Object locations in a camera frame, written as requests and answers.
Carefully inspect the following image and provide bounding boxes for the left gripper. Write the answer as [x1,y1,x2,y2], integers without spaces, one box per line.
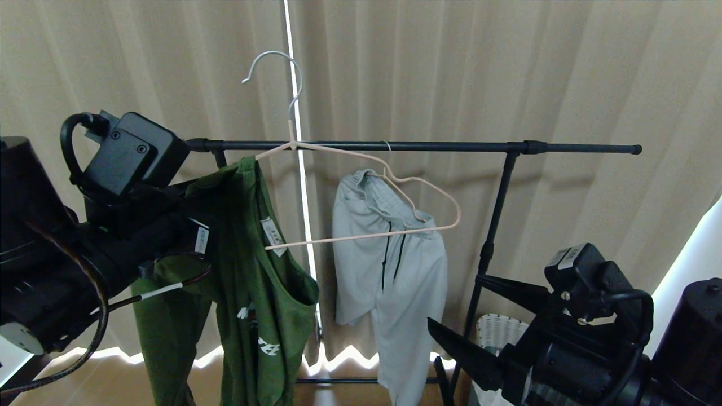
[113,213,212,278]

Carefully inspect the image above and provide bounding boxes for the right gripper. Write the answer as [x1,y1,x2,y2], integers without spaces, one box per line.
[427,275,649,406]

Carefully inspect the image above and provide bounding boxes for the green garment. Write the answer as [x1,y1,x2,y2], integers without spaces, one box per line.
[131,157,320,406]

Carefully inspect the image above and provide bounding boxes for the pale grey shorts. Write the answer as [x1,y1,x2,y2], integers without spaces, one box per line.
[332,169,449,406]

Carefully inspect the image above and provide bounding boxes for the pink clothes hanger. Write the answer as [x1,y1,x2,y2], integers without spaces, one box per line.
[241,51,462,251]
[367,141,430,223]

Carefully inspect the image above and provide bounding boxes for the white laundry basket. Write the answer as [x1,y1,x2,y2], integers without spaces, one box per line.
[473,314,531,406]

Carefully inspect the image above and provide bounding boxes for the black clothes rack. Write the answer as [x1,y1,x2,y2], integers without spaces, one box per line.
[185,138,642,406]

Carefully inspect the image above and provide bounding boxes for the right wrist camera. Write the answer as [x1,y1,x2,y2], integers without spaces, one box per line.
[544,242,644,339]

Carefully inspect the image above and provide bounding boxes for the black cable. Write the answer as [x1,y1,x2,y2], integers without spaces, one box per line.
[60,112,111,189]
[598,289,655,406]

